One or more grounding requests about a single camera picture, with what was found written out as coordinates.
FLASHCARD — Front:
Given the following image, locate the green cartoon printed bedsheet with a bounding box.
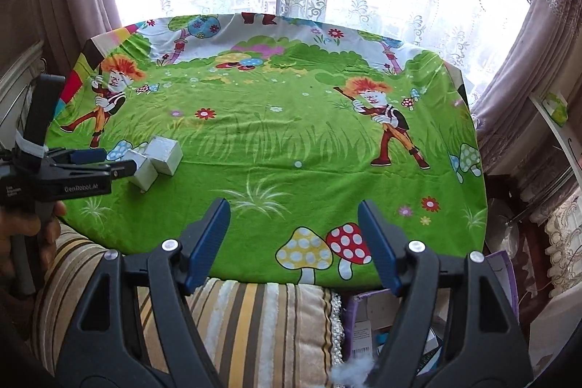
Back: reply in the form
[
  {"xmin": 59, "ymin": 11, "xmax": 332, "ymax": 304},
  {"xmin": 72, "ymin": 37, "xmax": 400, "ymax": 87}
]
[{"xmin": 45, "ymin": 12, "xmax": 489, "ymax": 291}]

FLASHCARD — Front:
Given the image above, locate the purple cardboard storage box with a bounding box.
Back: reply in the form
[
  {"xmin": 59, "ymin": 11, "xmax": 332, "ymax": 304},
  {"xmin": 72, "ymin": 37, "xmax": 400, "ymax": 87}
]
[{"xmin": 339, "ymin": 252, "xmax": 519, "ymax": 375}]

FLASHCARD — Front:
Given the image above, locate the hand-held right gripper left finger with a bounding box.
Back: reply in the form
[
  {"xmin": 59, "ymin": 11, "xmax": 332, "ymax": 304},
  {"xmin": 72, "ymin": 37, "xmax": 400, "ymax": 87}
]
[{"xmin": 55, "ymin": 197, "xmax": 232, "ymax": 388}]

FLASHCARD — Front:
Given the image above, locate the cream carved dresser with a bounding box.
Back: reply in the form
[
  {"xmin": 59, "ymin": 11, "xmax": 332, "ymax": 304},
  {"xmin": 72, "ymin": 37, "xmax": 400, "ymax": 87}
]
[{"xmin": 0, "ymin": 38, "xmax": 46, "ymax": 152}]

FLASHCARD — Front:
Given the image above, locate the small silver-white cube box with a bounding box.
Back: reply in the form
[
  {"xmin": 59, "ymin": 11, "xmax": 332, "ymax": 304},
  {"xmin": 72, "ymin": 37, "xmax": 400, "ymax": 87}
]
[
  {"xmin": 143, "ymin": 136, "xmax": 183, "ymax": 176},
  {"xmin": 123, "ymin": 149, "xmax": 160, "ymax": 192}
]

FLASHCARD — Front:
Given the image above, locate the white wall shelf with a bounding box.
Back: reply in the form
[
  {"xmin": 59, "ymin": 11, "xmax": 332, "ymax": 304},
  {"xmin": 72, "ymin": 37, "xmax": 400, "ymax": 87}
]
[{"xmin": 530, "ymin": 92, "xmax": 582, "ymax": 189}]

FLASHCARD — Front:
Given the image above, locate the white fluff tuft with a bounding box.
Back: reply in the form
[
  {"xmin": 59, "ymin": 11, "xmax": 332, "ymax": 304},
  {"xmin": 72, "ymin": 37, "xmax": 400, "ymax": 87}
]
[{"xmin": 331, "ymin": 358, "xmax": 378, "ymax": 386}]

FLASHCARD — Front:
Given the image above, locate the green tissue box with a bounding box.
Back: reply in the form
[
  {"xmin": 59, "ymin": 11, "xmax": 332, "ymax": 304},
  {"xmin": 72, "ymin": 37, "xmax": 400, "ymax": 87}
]
[{"xmin": 543, "ymin": 92, "xmax": 569, "ymax": 126}]

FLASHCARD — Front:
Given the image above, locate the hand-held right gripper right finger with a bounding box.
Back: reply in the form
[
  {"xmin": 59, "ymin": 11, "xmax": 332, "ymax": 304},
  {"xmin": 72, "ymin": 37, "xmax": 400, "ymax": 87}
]
[{"xmin": 357, "ymin": 199, "xmax": 535, "ymax": 388}]

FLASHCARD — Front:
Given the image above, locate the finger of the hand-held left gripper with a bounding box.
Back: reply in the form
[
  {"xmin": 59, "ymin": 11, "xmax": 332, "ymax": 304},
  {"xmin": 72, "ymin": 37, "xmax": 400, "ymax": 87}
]
[
  {"xmin": 53, "ymin": 147, "xmax": 108, "ymax": 166},
  {"xmin": 110, "ymin": 160, "xmax": 138, "ymax": 181}
]

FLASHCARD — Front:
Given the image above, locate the mauve embroidered curtain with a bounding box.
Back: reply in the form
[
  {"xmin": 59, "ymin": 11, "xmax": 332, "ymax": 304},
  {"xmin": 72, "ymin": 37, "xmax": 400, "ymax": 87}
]
[{"xmin": 468, "ymin": 0, "xmax": 582, "ymax": 152}]

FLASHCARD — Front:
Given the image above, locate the person's left hand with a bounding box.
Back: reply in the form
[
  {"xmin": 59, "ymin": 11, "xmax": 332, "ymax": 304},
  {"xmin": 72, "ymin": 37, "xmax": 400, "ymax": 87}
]
[{"xmin": 0, "ymin": 201, "xmax": 69, "ymax": 253}]

